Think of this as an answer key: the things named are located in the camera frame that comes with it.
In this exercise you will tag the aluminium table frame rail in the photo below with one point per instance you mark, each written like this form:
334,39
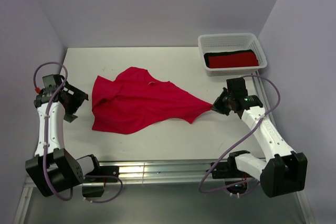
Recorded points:
169,172

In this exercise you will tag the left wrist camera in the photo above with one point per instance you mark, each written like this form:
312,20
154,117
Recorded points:
51,83

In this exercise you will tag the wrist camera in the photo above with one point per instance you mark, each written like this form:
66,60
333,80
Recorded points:
236,88
51,83

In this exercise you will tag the red t-shirt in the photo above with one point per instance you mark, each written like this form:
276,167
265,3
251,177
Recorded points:
245,59
135,100

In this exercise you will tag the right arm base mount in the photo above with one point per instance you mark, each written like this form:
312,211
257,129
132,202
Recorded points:
225,171

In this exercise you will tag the rolled red t-shirt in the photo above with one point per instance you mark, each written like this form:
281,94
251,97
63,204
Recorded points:
245,59

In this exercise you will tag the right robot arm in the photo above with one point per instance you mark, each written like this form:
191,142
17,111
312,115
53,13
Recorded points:
284,170

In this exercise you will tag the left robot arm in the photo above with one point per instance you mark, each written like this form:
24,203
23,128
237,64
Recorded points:
52,168

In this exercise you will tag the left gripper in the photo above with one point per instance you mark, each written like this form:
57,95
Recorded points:
79,98

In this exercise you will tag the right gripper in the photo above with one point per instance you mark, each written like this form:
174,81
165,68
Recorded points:
217,105

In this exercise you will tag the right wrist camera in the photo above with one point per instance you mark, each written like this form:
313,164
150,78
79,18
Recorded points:
236,88

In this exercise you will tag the white plastic basket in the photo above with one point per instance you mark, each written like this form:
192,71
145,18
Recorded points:
228,43

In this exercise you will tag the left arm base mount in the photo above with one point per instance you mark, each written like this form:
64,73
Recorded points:
95,183

